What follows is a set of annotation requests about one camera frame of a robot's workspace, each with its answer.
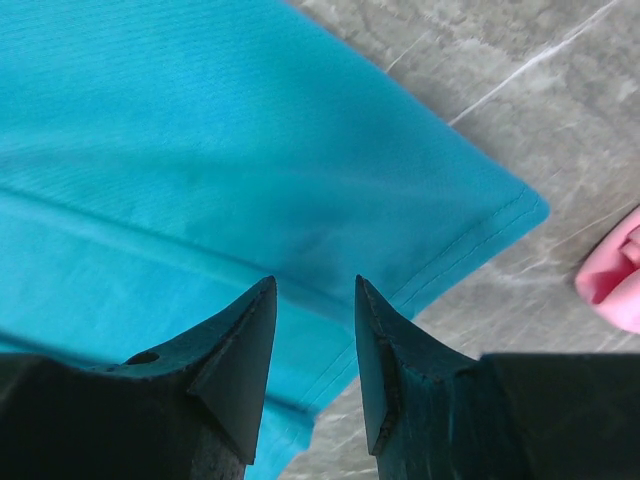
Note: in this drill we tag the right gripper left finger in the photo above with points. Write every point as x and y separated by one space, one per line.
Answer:
189 408

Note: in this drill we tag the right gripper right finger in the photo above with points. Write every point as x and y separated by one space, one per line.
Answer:
433 413

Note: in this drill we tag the teal t shirt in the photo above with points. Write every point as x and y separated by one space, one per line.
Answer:
160 157

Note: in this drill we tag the folded pink t shirt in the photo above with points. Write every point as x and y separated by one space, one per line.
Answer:
608 280

